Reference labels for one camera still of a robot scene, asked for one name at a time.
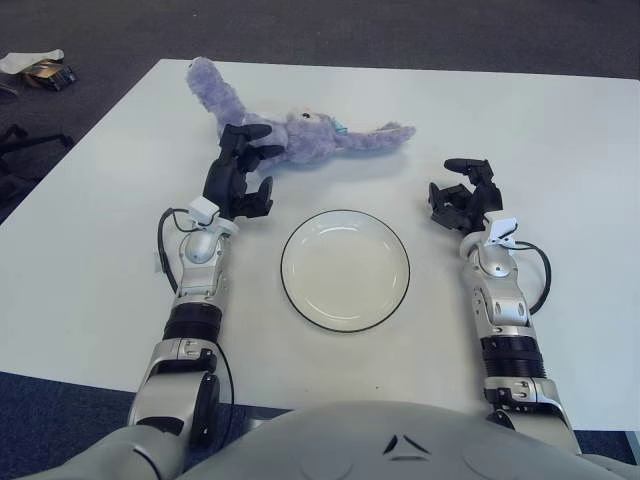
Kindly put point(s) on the white table leg frame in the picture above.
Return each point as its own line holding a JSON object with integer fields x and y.
{"x": 632, "y": 440}

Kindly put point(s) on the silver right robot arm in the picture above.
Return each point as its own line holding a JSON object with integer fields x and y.
{"x": 505, "y": 305}

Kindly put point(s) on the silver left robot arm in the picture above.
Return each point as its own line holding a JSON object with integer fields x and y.
{"x": 197, "y": 280}

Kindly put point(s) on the purple plush rabbit doll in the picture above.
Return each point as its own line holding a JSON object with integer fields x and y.
{"x": 305, "y": 140}

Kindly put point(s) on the black bag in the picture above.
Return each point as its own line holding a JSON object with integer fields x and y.
{"x": 20, "y": 160}

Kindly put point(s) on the white plate with black rim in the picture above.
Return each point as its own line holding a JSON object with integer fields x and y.
{"x": 345, "y": 270}

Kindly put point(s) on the white crumpled cloth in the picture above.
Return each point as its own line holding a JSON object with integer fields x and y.
{"x": 30, "y": 59}

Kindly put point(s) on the dark cardboard box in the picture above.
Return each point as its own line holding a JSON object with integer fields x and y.
{"x": 52, "y": 75}

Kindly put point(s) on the grey robot torso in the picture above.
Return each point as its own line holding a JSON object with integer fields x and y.
{"x": 400, "y": 450}

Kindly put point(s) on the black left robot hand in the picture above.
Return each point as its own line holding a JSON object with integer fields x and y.
{"x": 225, "y": 180}

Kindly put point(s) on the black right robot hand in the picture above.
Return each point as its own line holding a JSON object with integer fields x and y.
{"x": 482, "y": 200}

